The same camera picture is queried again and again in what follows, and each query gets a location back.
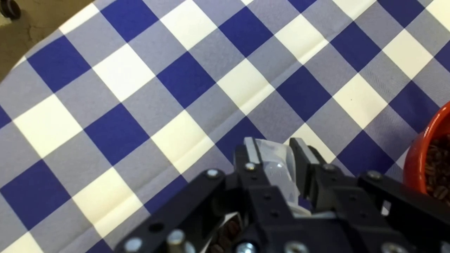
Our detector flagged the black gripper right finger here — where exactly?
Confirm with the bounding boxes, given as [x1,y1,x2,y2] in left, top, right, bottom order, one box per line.
[287,137,343,213]

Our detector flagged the dark brown beans pile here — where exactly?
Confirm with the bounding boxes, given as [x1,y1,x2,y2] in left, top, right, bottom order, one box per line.
[423,135,450,206]

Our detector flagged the blue white checkered tablecloth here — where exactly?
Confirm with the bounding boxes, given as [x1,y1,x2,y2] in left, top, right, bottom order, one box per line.
[0,0,450,253]

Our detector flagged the red plastic bowl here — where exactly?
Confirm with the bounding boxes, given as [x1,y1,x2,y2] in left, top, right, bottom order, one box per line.
[402,100,450,208]

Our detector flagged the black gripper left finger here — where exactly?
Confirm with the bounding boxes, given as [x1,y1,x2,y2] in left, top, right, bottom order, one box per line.
[232,135,287,223]

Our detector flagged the clear plastic measuring jug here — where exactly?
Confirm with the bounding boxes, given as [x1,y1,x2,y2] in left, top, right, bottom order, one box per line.
[208,137,312,253]

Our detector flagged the black chair caster wheel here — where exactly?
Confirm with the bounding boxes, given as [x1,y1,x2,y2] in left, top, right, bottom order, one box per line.
[0,0,22,22]

